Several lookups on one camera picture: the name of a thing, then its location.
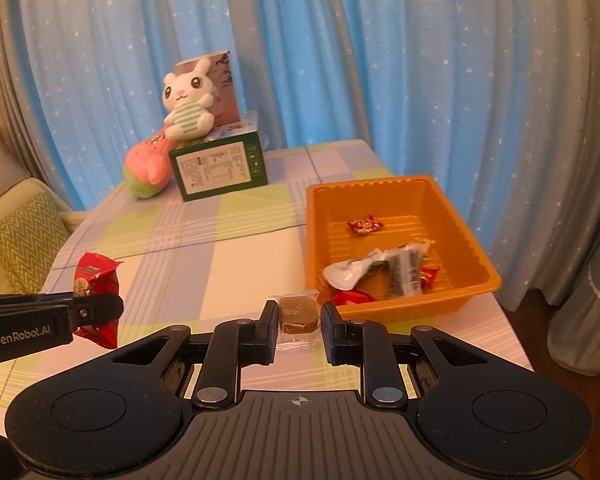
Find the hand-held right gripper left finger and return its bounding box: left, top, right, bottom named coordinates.
left=100, top=300, right=282, bottom=409

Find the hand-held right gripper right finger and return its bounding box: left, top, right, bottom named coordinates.
left=320, top=300, right=501, bottom=409

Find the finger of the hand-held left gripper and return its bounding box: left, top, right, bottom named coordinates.
left=0, top=293, right=74, bottom=307
left=0, top=292, right=125, bottom=335

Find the brown snack clear wrapper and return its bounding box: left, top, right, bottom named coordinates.
left=271, top=290, right=323, bottom=353

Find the red packet gold round print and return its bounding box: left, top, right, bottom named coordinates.
left=72, top=251, right=123, bottom=349

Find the large red snack packet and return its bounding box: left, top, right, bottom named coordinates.
left=330, top=287, right=378, bottom=307

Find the green white snack packet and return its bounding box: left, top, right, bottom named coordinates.
left=322, top=249, right=388, bottom=290

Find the clear packet dark snack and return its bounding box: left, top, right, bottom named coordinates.
left=384, top=242, right=426, bottom=301

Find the red white candy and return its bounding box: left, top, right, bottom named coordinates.
left=346, top=215, right=383, bottom=235

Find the orange plastic tray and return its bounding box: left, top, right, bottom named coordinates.
left=305, top=175, right=502, bottom=322

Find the green zigzag cushion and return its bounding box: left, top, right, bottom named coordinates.
left=0, top=192, right=73, bottom=295

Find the checked pastel tablecloth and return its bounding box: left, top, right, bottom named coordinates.
left=0, top=140, right=536, bottom=408

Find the pale green sofa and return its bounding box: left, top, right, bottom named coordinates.
left=0, top=177, right=88, bottom=296

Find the pink green plush toy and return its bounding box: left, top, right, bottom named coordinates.
left=122, top=130, right=176, bottom=199

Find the green cardboard box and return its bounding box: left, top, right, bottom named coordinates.
left=167, top=109, right=269, bottom=203

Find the grey star curtain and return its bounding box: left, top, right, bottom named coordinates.
left=0, top=0, right=88, bottom=211

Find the white rabbit plush toy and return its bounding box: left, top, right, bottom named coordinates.
left=161, top=57, right=216, bottom=140

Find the brown printed box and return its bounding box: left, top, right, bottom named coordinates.
left=174, top=49, right=242, bottom=126

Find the grey lace-trimmed cloth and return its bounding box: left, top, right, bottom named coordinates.
left=545, top=255, right=600, bottom=376

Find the blue star curtain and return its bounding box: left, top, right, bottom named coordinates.
left=15, top=0, right=600, bottom=311

